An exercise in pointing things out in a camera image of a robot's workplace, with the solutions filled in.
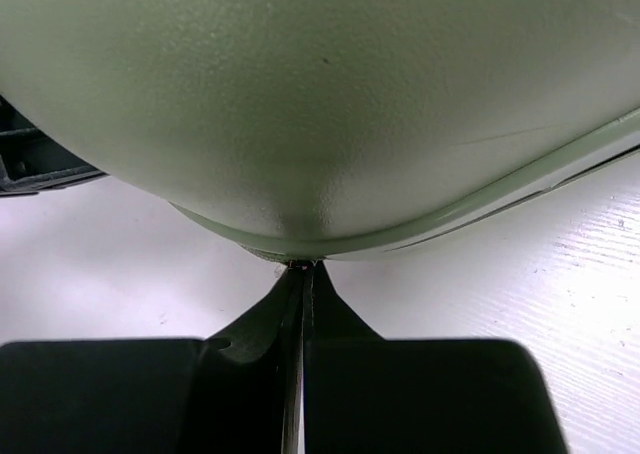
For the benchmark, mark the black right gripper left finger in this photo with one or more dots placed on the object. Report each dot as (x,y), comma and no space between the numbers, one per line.
(234,392)

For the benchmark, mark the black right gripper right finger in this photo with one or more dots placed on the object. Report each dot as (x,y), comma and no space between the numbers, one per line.
(367,394)

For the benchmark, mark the silver zipper pull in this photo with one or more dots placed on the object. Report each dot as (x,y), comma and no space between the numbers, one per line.
(301,265)

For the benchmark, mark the green hard-shell suitcase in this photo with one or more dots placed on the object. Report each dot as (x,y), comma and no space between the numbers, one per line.
(330,128)

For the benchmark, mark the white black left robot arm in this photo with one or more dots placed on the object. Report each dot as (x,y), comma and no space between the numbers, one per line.
(32,162)

